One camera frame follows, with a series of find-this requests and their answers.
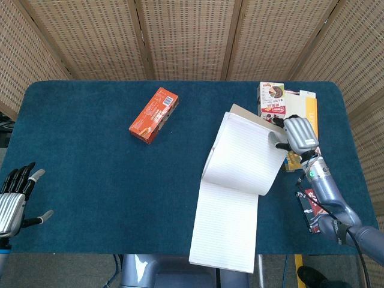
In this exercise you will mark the metal table leg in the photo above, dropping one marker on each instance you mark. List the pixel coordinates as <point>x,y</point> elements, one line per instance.
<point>260,273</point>

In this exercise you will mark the white red chocolate snack box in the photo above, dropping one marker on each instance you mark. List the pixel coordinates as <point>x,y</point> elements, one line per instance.
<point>270,99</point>

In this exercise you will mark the blue grey robot torso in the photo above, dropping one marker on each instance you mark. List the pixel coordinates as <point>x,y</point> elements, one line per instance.
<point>138,271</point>

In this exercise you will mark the orange biscuit box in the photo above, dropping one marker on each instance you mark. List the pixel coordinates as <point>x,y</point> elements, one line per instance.
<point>153,115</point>

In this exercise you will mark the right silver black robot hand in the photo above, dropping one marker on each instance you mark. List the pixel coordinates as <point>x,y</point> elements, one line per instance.
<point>300,135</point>

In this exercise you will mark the woven wooden folding screen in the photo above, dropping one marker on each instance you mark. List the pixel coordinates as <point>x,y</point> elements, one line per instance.
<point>192,39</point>

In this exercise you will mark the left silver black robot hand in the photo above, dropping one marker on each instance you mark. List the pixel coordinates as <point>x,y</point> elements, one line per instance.
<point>10,213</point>

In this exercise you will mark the white spiral notepad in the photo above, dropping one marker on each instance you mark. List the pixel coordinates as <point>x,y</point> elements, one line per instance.
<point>237,156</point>

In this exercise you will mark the blue orange illustrated box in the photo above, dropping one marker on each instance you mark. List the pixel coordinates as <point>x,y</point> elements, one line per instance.
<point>292,162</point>

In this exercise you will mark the black red palace print box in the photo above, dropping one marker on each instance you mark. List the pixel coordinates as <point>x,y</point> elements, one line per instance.
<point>307,207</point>

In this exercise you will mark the dark equipment behind screen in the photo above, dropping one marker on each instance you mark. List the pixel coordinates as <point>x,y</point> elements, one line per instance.
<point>4,129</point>

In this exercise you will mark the blue table cloth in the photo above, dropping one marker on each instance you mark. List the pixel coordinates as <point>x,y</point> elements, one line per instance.
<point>105,180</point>

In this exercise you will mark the white yellow booklet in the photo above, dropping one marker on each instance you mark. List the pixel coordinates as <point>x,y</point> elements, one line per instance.
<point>297,105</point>

